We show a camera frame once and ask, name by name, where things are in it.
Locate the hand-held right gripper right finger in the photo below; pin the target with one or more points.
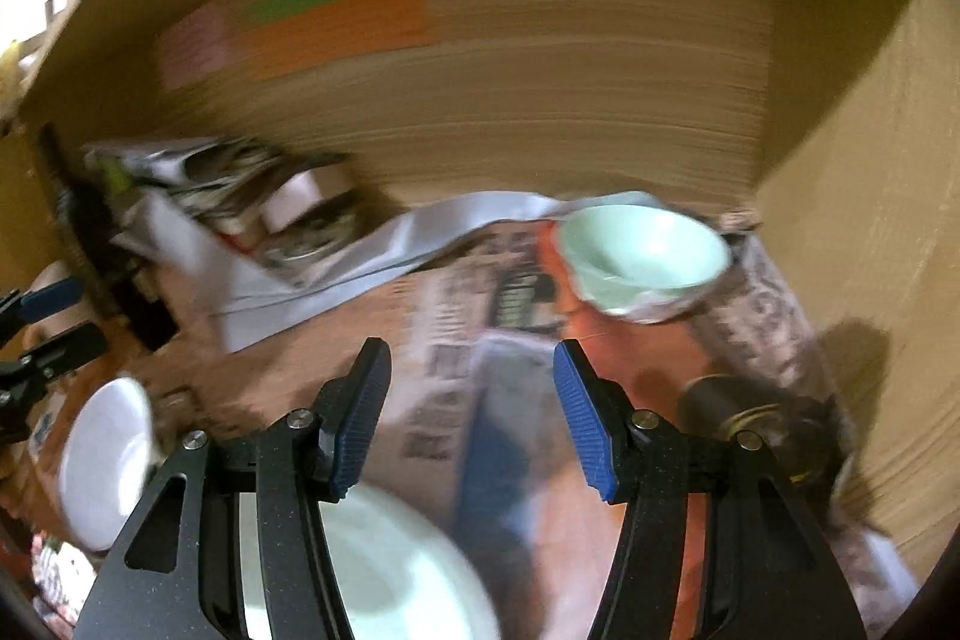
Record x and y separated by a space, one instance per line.
585 422

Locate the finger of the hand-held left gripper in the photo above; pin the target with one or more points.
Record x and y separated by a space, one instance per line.
71 346
52 299

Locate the small white box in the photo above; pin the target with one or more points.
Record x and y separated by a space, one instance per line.
300 190

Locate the pink sticky note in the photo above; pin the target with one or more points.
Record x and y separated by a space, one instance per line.
191 48

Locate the dark bottle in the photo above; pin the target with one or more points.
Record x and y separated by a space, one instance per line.
150 310

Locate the white bowl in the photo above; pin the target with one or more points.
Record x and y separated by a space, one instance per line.
105 460

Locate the white plate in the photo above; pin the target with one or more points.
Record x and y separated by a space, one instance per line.
405 572

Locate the small dish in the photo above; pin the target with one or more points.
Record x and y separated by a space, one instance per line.
307 246

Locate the printed paper sheet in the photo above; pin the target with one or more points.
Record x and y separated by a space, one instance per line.
510 385

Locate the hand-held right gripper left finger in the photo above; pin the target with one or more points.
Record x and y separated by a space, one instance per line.
364 422

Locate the mint green bowl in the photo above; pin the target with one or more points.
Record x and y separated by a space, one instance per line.
645 250

